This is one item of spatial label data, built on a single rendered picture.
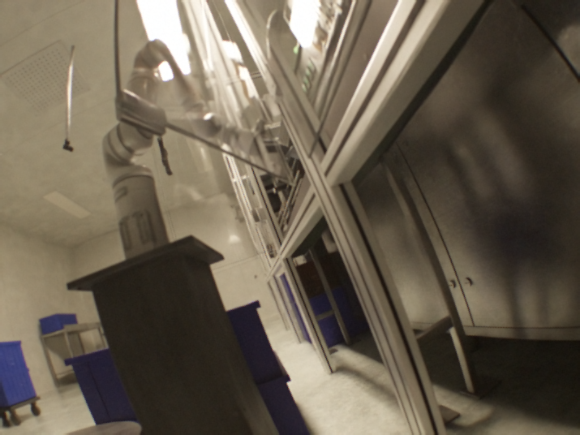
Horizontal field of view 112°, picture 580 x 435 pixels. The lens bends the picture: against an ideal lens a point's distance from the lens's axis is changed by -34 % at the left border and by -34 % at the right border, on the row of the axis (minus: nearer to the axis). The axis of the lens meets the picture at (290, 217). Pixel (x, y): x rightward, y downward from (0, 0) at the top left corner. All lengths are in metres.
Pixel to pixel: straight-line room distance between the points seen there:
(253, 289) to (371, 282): 5.36
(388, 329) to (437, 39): 0.39
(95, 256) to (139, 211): 6.23
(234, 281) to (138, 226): 5.29
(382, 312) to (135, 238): 0.43
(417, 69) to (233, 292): 5.65
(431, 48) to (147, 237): 0.49
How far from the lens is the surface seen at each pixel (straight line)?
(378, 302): 0.46
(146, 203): 0.57
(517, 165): 0.59
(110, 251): 6.60
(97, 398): 0.94
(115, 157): 0.66
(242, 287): 5.78
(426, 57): 0.26
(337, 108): 0.54
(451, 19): 0.24
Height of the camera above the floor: 0.43
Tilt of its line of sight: 12 degrees up
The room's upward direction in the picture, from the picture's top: 22 degrees counter-clockwise
